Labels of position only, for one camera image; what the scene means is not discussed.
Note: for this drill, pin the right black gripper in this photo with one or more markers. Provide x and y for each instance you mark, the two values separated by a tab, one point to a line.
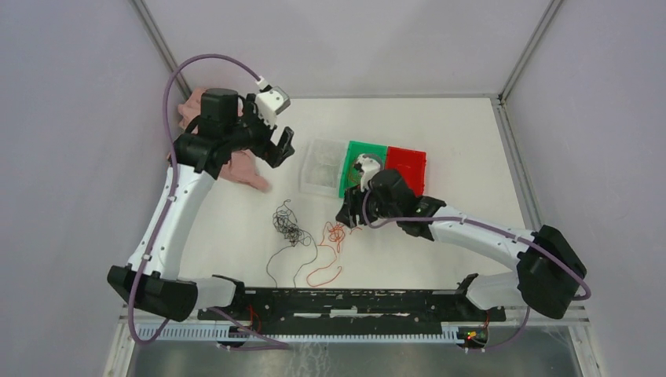
353	204

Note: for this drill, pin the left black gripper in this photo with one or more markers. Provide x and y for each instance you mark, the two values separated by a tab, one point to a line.
268	151

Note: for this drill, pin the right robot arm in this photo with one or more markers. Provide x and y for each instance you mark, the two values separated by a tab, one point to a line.
544	272

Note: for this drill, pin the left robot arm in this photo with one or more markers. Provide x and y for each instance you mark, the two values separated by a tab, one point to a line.
227	122

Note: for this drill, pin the clear plastic bin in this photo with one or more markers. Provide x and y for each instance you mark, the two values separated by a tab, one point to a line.
321	171

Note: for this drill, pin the red plastic bin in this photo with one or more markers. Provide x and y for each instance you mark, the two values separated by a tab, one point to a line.
411	164

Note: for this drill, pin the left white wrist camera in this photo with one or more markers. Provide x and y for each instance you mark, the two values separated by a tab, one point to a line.
270	101

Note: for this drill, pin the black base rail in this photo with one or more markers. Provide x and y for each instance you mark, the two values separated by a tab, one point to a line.
317	311

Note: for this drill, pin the white slotted cable duct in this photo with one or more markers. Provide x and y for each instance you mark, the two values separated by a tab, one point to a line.
224	332

